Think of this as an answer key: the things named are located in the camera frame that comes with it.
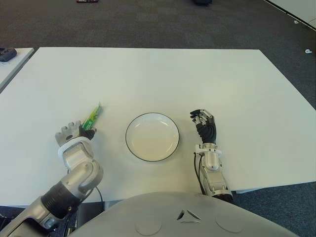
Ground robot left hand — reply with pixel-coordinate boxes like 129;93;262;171
54;120;97;147

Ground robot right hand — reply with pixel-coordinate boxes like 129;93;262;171
189;108;217;144

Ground green toothpaste tube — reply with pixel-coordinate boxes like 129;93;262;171
82;101;103;131

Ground white plate with black rim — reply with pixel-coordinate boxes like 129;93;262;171
125;112;181;163

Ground white side table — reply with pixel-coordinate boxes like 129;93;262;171
0;47;35;93

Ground grey robot torso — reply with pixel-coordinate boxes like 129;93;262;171
65;191;301;237

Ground dark game controller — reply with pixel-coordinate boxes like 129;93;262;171
0;48;17;62

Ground white platform with black edge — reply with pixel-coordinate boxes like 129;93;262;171
263;0;316;29

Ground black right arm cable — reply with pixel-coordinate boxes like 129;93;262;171
194;153;205;196

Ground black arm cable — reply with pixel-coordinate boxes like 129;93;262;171
194;153;205;196
94;186;103;203

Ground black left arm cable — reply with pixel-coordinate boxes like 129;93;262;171
94;186;103;203

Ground white table frame bar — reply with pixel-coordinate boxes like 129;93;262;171
236;186;275;195

